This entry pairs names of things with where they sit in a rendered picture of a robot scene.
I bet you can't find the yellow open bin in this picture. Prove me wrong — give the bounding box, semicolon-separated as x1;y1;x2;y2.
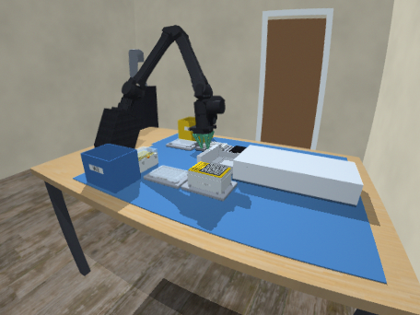
178;117;196;141

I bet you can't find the blue bench mat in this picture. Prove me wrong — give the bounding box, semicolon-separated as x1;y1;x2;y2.
73;134;387;284

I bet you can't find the blue open-top box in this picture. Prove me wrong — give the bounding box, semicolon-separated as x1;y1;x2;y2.
80;144;141;193

